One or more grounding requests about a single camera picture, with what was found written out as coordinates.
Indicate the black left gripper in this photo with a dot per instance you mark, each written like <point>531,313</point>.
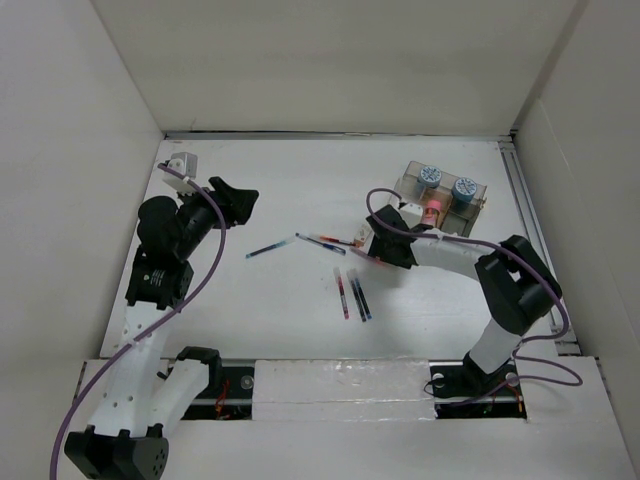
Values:
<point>237,202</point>

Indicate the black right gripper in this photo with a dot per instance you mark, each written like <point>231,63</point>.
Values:
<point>378,248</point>

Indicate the small white eraser box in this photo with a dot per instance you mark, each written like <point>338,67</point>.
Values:
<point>362,235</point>

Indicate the pink pen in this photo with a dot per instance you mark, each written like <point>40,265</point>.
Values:
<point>359,253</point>

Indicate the blue ballpoint pen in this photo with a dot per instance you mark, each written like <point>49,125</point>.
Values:
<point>327,246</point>

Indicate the red gel pen orange tip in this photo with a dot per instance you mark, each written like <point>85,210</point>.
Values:
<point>337,241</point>

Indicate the dark blue gel pen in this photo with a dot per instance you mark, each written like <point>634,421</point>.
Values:
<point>358,292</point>

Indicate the blue jar with splash label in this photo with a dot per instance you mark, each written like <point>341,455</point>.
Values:
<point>430,176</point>

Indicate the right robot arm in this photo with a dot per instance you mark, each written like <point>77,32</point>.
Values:
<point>296,309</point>

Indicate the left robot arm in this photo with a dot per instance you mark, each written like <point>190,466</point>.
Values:
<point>127,435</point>

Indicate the clear acrylic desk organizer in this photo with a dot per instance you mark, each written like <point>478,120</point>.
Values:
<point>455,217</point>

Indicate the teal blue pen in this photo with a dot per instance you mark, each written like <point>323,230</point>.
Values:
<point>270,247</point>

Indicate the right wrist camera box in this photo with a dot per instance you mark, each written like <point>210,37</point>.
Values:
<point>412,214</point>

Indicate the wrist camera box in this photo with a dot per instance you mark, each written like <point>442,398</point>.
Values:
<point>412,214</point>
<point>184,162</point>

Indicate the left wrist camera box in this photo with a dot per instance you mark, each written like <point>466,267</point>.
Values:
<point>184,162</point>

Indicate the aluminium rail back edge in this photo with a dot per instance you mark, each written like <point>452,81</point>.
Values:
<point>312,135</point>

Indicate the aluminium rail right side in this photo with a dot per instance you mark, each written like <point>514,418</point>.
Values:
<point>568,344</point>

